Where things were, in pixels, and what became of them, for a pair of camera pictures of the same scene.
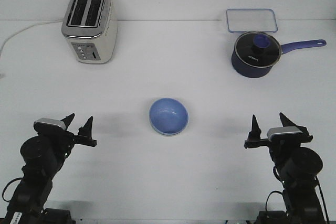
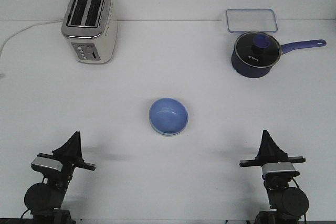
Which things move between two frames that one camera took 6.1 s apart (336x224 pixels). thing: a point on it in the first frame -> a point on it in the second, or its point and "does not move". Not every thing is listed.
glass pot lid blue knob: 258,49 does not move
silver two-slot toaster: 90,23 does not move
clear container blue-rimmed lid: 251,20 does not move
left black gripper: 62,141 -> 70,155
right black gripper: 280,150 -> 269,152
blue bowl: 168,116 does not move
